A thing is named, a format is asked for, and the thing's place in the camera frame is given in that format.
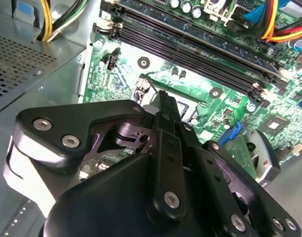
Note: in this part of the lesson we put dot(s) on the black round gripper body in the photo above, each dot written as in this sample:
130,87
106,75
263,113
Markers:
104,209

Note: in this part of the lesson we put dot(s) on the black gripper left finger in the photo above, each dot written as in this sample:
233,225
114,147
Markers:
67,128

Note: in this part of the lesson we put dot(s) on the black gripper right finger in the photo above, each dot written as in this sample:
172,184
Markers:
210,172

